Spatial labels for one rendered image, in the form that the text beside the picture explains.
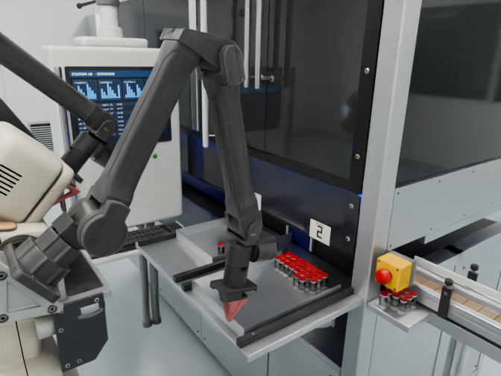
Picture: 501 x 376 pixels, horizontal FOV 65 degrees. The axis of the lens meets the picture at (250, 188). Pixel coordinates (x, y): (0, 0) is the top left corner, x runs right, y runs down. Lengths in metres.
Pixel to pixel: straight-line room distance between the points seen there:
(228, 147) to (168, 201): 1.06
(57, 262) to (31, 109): 5.55
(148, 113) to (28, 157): 0.24
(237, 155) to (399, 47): 0.45
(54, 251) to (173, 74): 0.35
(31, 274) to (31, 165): 0.21
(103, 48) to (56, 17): 4.63
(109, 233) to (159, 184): 1.11
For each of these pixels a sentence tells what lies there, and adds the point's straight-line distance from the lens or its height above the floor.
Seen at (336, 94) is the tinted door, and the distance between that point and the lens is 1.14.
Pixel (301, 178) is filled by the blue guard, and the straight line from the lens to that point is 1.26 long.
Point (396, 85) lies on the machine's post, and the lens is 1.02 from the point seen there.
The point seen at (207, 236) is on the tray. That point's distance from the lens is 1.51.
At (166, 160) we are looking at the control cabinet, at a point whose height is 1.08.
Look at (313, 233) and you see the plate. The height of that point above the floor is 1.01.
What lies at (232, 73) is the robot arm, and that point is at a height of 1.50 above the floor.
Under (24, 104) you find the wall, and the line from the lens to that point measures 6.22.
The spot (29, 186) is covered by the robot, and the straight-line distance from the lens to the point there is 0.83.
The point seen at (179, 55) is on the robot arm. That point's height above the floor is 1.53.
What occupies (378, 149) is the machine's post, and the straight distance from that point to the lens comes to 1.05.
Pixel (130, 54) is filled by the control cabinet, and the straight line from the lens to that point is 1.69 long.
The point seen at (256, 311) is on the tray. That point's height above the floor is 0.88.
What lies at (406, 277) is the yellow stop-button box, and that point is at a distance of 1.13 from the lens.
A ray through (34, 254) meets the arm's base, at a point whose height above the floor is 1.22.
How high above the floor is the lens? 1.53
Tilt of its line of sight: 18 degrees down
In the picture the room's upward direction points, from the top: 1 degrees clockwise
